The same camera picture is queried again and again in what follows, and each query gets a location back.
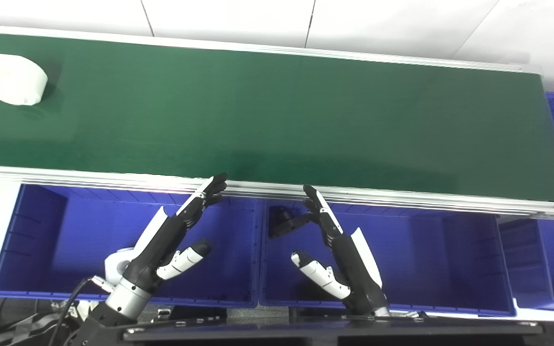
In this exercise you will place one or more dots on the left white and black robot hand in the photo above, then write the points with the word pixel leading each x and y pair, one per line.
pixel 161 240

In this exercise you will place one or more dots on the white cylindrical part with hole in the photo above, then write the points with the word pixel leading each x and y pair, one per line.
pixel 12 79

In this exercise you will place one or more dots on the black robot chest plate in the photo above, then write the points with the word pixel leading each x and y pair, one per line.
pixel 306 334

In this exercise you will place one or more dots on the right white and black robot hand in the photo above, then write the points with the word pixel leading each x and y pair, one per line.
pixel 349 259

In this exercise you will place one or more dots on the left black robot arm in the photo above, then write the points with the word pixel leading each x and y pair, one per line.
pixel 123 298

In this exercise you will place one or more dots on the black plastic part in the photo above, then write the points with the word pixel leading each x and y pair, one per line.
pixel 286 223

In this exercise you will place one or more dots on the green conveyor belt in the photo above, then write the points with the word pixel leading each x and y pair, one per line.
pixel 402 198
pixel 277 120

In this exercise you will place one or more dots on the white rounded part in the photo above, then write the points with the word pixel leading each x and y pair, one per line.
pixel 113 266

